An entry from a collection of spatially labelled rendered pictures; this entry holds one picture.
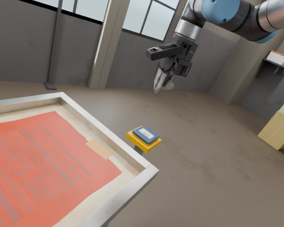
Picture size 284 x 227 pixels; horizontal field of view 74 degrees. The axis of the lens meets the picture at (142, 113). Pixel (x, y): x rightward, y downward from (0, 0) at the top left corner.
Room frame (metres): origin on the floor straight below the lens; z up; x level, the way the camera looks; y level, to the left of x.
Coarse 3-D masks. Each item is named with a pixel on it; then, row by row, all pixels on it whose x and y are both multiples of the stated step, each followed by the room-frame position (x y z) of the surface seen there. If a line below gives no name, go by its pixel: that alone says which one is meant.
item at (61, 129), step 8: (48, 112) 0.64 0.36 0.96; (56, 112) 0.66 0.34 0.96; (16, 120) 0.52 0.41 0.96; (24, 120) 0.54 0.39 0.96; (32, 120) 0.55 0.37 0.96; (40, 120) 0.57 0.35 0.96; (48, 120) 0.59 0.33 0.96; (56, 120) 0.61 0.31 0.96; (64, 120) 0.63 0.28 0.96; (0, 128) 0.46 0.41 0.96; (8, 128) 0.47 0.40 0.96; (16, 128) 0.48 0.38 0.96; (48, 128) 0.55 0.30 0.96; (56, 128) 0.56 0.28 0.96; (64, 128) 0.58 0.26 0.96; (72, 128) 0.60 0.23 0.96; (56, 136) 0.52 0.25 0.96; (64, 136) 0.54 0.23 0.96; (72, 136) 0.56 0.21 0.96; (80, 136) 0.57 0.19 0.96; (64, 144) 0.50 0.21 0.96
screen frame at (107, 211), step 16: (32, 96) 0.65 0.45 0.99; (48, 96) 0.69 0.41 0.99; (64, 96) 0.75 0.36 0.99; (0, 112) 0.52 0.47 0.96; (80, 112) 0.68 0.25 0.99; (96, 128) 0.62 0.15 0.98; (112, 144) 0.58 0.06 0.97; (128, 160) 0.54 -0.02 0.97; (144, 160) 0.55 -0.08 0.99; (144, 176) 0.48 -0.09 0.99; (128, 192) 0.39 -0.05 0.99; (112, 208) 0.32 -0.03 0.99; (80, 224) 0.25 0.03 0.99; (96, 224) 0.27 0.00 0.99
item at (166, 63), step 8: (184, 40) 0.63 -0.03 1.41; (184, 48) 0.66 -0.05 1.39; (192, 48) 0.67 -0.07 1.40; (176, 56) 0.64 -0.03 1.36; (184, 56) 0.67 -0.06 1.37; (192, 56) 0.68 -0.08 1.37; (160, 64) 0.67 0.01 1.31; (168, 64) 0.63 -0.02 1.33; (176, 64) 0.63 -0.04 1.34; (184, 64) 0.65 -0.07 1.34; (176, 72) 0.65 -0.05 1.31; (184, 72) 0.67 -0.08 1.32
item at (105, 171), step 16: (80, 144) 0.54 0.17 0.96; (80, 160) 0.46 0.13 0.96; (96, 160) 0.49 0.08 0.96; (96, 176) 0.43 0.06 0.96; (112, 176) 0.45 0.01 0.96; (80, 192) 0.35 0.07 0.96; (48, 208) 0.28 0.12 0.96; (64, 208) 0.30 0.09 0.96; (16, 224) 0.22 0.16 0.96; (32, 224) 0.23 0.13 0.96; (48, 224) 0.25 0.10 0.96
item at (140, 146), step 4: (136, 128) 0.79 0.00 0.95; (128, 132) 0.73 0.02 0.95; (132, 132) 0.75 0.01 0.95; (128, 136) 0.72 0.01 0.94; (132, 136) 0.72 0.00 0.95; (136, 136) 0.73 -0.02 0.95; (132, 140) 0.71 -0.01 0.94; (136, 140) 0.71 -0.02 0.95; (140, 140) 0.71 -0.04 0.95; (156, 140) 0.77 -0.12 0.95; (160, 140) 0.78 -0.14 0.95; (136, 144) 0.70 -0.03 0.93; (140, 144) 0.69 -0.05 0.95; (144, 144) 0.70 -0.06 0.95; (152, 144) 0.72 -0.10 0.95; (156, 144) 0.75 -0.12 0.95; (136, 148) 0.75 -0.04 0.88; (140, 148) 0.69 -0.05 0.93; (144, 148) 0.68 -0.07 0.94; (148, 148) 0.68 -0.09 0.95; (152, 148) 0.72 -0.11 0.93; (140, 152) 0.74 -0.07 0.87
